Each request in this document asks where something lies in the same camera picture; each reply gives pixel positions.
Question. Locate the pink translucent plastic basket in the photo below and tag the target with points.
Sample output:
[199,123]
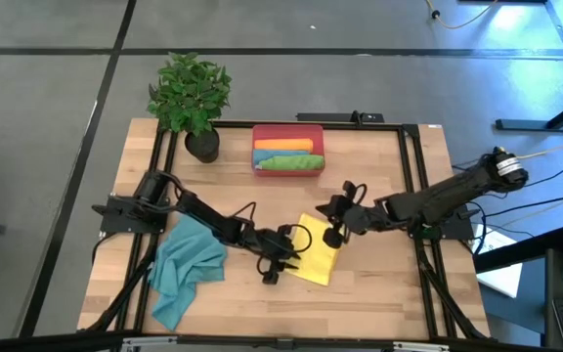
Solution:
[286,129]

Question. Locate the black office desk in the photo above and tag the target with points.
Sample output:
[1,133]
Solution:
[555,283]

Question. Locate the yellow microfiber towel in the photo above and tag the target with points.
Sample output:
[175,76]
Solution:
[318,259]

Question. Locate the green microfiber towel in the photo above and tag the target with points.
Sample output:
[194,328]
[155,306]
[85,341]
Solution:
[296,163]

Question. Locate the black bracket bar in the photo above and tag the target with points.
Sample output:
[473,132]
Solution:
[340,117]

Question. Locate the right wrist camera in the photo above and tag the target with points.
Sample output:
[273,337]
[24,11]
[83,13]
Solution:
[330,209]

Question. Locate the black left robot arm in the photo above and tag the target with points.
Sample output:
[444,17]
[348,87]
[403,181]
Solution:
[198,210]

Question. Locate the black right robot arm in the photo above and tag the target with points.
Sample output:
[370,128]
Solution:
[447,193]

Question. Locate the artificial green potted plant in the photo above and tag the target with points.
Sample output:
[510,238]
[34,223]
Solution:
[188,95]

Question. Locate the orange microfiber towel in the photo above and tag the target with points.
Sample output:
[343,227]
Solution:
[284,144]

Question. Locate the silver aluminium bracket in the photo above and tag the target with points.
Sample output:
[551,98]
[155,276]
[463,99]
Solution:
[149,341]
[420,346]

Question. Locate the teal microfiber towel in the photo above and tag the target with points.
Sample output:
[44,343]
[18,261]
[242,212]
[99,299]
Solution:
[269,156]
[184,259]

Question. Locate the white flat box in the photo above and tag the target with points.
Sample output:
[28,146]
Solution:
[501,278]

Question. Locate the black aluminium table frame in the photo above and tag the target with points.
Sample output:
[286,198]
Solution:
[237,124]

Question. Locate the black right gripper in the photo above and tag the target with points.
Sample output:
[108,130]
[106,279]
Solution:
[364,217]

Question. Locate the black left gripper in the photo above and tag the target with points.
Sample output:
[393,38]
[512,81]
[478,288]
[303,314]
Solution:
[267,244]

